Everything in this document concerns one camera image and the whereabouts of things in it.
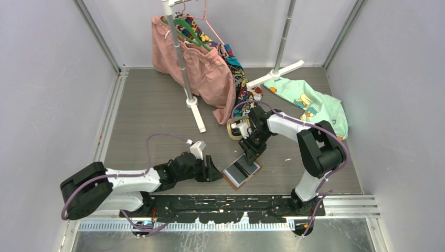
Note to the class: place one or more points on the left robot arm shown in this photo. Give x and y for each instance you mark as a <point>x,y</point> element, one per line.
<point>97,188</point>

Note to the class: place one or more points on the brown leather card holder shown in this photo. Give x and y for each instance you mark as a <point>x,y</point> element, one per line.
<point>238,186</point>

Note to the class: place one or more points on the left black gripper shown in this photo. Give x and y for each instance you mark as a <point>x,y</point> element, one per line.
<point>209,173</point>

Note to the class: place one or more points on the colourful comic print garment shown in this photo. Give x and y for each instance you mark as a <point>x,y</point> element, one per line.
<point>238,73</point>

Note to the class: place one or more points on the white clothes rack left post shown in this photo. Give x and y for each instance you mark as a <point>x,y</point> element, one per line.
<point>191,100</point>

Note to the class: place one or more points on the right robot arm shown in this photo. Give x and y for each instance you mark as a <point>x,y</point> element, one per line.
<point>322,152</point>

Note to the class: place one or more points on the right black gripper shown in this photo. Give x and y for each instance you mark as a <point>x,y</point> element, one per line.
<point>252,151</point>

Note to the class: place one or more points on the pink wire hanger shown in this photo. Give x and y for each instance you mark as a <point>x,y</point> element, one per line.
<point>205,19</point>

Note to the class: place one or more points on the beige oval card tray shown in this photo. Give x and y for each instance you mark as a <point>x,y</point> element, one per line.
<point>234,132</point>

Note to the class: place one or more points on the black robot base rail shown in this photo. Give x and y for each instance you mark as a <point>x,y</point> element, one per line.
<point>222,209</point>

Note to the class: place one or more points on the mint cartoon print cloth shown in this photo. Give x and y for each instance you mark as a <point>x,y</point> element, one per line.
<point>316,105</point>

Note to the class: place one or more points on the green clothes hanger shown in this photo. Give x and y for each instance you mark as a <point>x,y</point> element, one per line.
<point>191,37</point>

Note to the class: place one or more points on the white clothes rack post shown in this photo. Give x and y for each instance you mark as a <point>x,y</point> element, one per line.
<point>191,100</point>
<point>278,72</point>

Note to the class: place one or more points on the pink skirt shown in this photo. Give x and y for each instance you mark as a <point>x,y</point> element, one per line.
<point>209,75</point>

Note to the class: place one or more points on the white clothes rack right post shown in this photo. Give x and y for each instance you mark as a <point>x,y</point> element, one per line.
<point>278,72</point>

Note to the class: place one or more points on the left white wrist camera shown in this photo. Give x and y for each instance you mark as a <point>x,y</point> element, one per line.
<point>197,148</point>

